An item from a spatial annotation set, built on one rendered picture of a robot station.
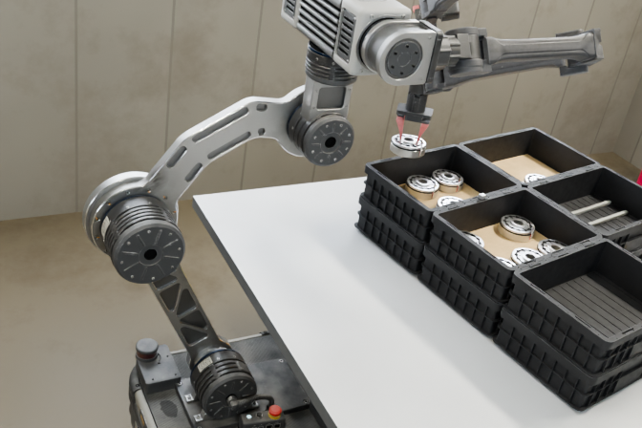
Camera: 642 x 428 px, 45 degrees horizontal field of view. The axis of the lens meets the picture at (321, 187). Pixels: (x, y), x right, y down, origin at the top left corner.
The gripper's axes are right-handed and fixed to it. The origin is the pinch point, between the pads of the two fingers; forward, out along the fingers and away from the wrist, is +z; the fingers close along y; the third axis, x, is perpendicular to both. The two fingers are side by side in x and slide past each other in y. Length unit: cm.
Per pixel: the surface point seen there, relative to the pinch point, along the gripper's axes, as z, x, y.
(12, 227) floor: 97, -53, 161
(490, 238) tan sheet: 22.0, 10.3, -28.7
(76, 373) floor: 101, 18, 97
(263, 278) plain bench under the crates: 34, 37, 32
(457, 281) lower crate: 25.7, 31.3, -20.2
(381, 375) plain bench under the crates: 36, 64, -5
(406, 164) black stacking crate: 13.5, -10.7, -0.5
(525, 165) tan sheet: 21, -45, -41
